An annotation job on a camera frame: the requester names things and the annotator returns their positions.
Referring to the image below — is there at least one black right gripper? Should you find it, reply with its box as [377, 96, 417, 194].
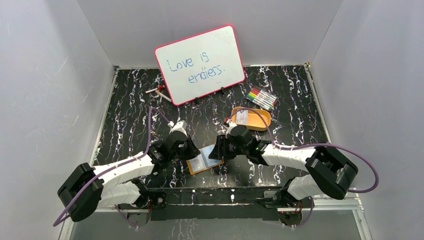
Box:
[208, 134, 248, 160]

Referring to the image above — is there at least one orange leather card holder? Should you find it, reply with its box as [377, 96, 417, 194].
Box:
[186, 145, 224, 175]

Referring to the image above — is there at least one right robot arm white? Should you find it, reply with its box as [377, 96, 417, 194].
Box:
[208, 125, 359, 207]

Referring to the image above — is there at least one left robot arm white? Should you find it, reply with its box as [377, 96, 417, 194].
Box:
[54, 130, 201, 226]

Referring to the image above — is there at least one credit card in tray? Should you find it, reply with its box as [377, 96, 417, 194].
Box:
[235, 109, 249, 125]

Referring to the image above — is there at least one orange oval tray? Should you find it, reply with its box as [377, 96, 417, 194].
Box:
[231, 106, 272, 132]

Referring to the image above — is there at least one white marker brown tip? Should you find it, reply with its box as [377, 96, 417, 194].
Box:
[155, 90, 172, 102]

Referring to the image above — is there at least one pack of coloured markers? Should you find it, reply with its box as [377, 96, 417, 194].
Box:
[245, 86, 278, 111]

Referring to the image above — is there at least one white marker red cap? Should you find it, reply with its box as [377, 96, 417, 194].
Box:
[145, 85, 165, 94]

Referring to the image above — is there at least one pink framed whiteboard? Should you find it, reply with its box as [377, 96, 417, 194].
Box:
[154, 24, 246, 106]

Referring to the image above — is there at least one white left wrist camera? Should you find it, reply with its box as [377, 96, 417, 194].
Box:
[167, 120, 187, 134]

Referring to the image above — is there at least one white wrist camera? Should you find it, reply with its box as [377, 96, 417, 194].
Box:
[167, 120, 187, 134]
[223, 118, 237, 131]

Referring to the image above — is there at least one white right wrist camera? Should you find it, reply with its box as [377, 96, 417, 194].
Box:
[223, 118, 237, 131]

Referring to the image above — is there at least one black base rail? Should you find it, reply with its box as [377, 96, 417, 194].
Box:
[115, 187, 316, 223]

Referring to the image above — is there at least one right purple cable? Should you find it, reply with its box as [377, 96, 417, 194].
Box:
[230, 107, 380, 194]

